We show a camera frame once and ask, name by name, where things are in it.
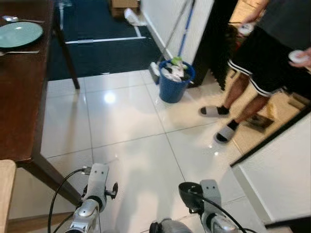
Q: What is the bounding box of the white cloth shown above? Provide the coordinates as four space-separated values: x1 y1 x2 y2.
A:
160 63 188 81

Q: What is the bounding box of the silver handled mop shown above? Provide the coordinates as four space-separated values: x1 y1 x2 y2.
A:
150 0 194 78

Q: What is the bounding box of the person in black shorts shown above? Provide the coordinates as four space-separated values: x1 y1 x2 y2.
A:
198 0 311 145

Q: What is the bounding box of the person's right hand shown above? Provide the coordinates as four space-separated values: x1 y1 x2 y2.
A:
241 14 259 30

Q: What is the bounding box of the dark blue floor mat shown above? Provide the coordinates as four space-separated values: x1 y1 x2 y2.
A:
48 0 163 82

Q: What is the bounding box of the brown cardboard box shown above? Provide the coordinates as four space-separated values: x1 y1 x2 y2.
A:
111 0 140 8

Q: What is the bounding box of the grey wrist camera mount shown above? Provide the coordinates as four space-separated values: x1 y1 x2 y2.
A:
86 164 110 210
200 179 222 215

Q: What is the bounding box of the pale teal plate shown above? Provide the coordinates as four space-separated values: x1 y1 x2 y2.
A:
0 21 44 49

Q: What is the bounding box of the metal fork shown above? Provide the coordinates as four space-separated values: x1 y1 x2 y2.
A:
0 50 40 55

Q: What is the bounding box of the white panel with black edge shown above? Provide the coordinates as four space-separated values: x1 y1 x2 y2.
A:
230 111 311 226

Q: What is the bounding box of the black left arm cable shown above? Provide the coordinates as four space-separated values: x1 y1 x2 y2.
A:
48 166 93 233

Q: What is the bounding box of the black foam panel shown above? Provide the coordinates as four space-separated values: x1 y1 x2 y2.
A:
194 0 241 91

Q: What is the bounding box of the metal spoon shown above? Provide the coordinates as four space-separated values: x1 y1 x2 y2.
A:
1 16 45 24

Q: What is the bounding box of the person's left hand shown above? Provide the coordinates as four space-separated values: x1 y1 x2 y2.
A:
300 49 311 67

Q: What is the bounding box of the grey slide sandal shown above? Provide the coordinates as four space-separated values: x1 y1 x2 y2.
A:
214 120 240 145
199 105 230 118

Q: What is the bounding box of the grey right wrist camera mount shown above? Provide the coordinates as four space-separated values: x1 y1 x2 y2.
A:
200 179 222 215

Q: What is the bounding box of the blue mop handle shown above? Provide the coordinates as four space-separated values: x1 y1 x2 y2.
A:
177 0 196 59

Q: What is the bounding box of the white round tape roll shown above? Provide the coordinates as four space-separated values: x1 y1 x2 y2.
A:
237 23 254 36
289 50 306 64

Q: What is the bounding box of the white plastic bag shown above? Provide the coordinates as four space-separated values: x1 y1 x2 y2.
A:
124 8 147 27

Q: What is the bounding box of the dark printed book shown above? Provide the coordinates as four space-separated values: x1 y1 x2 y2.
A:
244 114 276 134

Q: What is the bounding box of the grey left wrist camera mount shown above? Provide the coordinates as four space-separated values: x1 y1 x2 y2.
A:
86 164 110 210

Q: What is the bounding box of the grey right robot leg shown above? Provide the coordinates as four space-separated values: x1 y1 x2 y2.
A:
149 218 192 233

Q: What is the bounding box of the blue bucket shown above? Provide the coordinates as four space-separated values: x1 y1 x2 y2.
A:
158 59 196 104

